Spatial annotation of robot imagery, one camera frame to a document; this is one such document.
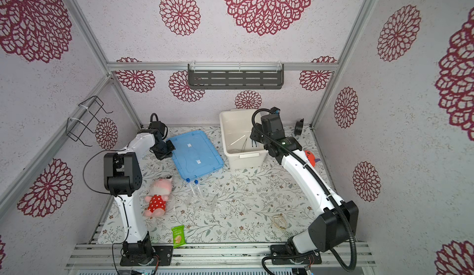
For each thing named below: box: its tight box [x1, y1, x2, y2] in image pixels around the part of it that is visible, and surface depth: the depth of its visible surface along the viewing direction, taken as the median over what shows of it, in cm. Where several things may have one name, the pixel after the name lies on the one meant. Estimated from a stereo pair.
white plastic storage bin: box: [219, 108, 269, 171], surface depth 105 cm
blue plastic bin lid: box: [166, 130, 225, 181], surface depth 105 cm
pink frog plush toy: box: [142, 176, 173, 218], surface depth 85 cm
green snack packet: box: [170, 224, 187, 249], surface depth 79 cm
